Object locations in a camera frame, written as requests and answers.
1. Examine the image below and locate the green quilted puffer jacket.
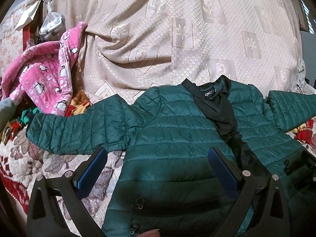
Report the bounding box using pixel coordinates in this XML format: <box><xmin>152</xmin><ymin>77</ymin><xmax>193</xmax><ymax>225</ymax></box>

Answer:
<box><xmin>26</xmin><ymin>76</ymin><xmax>315</xmax><ymax>236</ymax></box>

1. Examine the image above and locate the person's fingertip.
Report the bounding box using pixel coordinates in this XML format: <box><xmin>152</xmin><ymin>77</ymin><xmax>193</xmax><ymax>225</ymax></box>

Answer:
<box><xmin>138</xmin><ymin>229</ymin><xmax>160</xmax><ymax>237</ymax></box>

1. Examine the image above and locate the floral leaf bedspread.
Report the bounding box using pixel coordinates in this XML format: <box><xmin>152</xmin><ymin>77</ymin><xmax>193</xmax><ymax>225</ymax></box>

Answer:
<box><xmin>1</xmin><ymin>129</ymin><xmax>125</xmax><ymax>230</ymax></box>

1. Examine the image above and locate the red orange yellow blanket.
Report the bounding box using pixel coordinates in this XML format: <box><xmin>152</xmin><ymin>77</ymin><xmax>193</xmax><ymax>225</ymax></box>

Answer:
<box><xmin>289</xmin><ymin>118</ymin><xmax>315</xmax><ymax>146</ymax></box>

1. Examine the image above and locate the green cloth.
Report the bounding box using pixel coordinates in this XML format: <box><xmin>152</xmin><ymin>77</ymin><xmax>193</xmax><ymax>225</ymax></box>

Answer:
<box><xmin>19</xmin><ymin>108</ymin><xmax>41</xmax><ymax>126</ymax></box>

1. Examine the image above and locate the pink penguin fleece garment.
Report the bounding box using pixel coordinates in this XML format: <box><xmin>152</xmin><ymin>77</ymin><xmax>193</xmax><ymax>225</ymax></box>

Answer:
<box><xmin>1</xmin><ymin>22</ymin><xmax>87</xmax><ymax>116</ymax></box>

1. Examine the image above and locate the silver plastic bag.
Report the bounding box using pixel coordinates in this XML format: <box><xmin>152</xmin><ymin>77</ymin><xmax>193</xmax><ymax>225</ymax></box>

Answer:
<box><xmin>39</xmin><ymin>12</ymin><xmax>66</xmax><ymax>42</ymax></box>

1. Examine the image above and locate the white paper bag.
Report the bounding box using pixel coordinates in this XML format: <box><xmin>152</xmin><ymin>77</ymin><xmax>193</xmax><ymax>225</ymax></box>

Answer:
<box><xmin>15</xmin><ymin>0</ymin><xmax>41</xmax><ymax>31</ymax></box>

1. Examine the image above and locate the beige embossed quilt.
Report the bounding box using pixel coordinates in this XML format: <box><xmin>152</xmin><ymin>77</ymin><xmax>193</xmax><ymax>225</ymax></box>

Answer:
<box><xmin>49</xmin><ymin>0</ymin><xmax>305</xmax><ymax>103</ymax></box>

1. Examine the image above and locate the window with lattice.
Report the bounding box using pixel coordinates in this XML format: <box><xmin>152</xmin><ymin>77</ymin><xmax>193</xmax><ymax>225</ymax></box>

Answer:
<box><xmin>300</xmin><ymin>0</ymin><xmax>315</xmax><ymax>34</ymax></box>

